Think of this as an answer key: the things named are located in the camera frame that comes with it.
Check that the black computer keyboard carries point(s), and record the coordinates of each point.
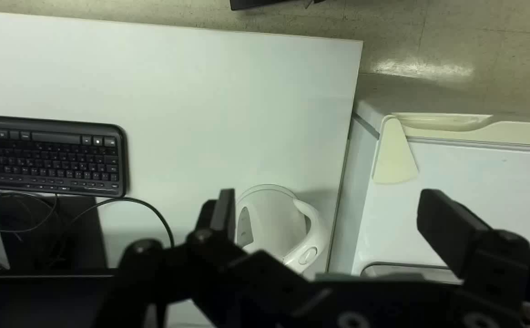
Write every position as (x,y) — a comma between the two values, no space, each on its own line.
(48,159)

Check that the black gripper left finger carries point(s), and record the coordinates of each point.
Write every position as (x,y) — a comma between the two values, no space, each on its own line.
(222,212)

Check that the white electric kettle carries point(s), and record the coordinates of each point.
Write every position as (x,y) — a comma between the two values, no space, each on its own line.
(275,228)

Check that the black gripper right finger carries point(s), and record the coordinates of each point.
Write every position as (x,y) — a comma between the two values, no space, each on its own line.
(452,230)

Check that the white mini fridge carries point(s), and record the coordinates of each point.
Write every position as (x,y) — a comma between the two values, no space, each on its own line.
(452,164)

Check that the black monitor stand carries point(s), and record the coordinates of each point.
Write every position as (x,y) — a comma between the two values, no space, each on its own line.
(48,234)

